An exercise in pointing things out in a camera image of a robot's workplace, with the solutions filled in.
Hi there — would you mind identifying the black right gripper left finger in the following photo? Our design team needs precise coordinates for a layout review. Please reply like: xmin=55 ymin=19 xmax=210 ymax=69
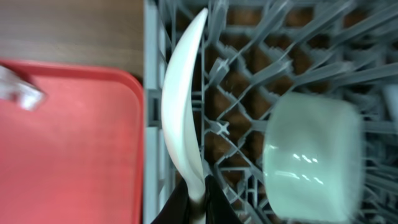
xmin=151 ymin=180 xmax=190 ymax=224

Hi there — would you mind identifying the green bowl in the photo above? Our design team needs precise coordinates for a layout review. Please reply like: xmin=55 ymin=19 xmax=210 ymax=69
xmin=262 ymin=92 xmax=365 ymax=223

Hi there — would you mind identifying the white plastic spoon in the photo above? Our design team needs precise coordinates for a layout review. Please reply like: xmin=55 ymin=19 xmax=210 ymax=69
xmin=160 ymin=7 xmax=209 ymax=224

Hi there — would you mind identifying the light blue bowl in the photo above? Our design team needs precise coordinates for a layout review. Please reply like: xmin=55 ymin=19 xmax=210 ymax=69
xmin=383 ymin=84 xmax=398 ymax=123

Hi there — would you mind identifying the red plastic tray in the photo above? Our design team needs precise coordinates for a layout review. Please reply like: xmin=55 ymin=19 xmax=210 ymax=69
xmin=1 ymin=60 xmax=144 ymax=224

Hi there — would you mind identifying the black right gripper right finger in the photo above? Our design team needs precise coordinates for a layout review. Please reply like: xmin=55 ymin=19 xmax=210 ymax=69
xmin=205 ymin=175 xmax=242 ymax=224

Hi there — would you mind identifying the grey dishwasher rack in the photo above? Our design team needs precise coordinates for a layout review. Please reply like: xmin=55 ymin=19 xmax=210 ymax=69
xmin=142 ymin=0 xmax=397 ymax=223

